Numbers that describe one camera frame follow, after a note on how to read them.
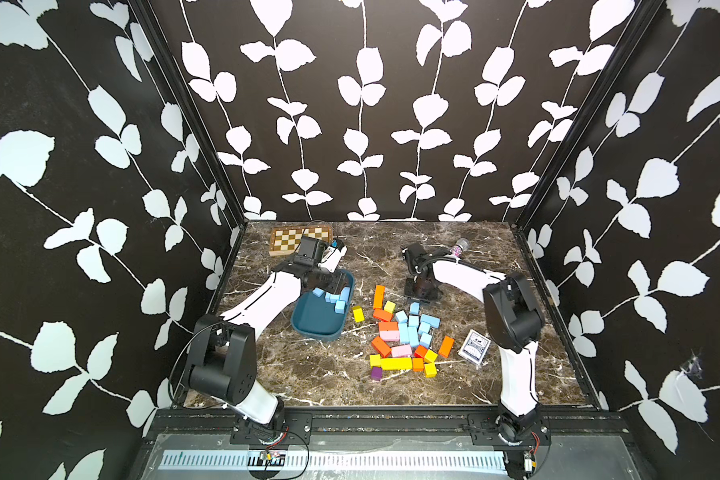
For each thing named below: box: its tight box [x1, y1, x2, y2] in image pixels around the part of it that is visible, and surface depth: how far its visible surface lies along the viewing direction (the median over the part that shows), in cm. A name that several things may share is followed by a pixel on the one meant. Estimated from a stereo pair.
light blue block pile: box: [395, 302, 441, 348], surface depth 92 cm
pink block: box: [391, 344, 412, 358], surface depth 88 cm
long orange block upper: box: [373, 285, 385, 309], surface depth 100 cm
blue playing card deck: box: [458, 329, 492, 365], surface depth 88 cm
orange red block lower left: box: [372, 336, 392, 358], surface depth 88 cm
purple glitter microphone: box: [450, 237, 469, 258], surface depth 112 cm
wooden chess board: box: [269, 224, 334, 256], surface depth 117 cm
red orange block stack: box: [372, 309, 399, 331], surface depth 95 cm
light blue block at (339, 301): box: [312, 286, 350, 314], surface depth 97 cm
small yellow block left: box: [352, 305, 365, 323], surface depth 95 cm
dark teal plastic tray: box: [290, 269, 355, 342], surface depth 95 cm
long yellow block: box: [380, 357, 413, 371], surface depth 86 cm
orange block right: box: [438, 335, 455, 358], surface depth 90 cm
